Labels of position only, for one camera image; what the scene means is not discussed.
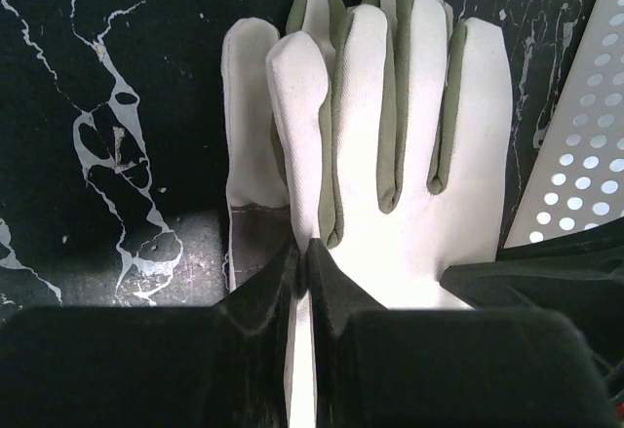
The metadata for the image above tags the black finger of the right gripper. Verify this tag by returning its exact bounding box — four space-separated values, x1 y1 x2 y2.
441 225 623 378

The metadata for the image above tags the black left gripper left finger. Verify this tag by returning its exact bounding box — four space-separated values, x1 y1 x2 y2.
1 240 299 427

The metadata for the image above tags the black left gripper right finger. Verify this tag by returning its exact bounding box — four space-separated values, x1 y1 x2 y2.
306 239 619 427

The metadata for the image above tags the white perforated storage basket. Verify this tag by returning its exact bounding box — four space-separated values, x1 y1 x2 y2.
506 0 623 248

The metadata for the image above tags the white glove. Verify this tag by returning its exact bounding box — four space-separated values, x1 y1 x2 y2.
221 0 514 428

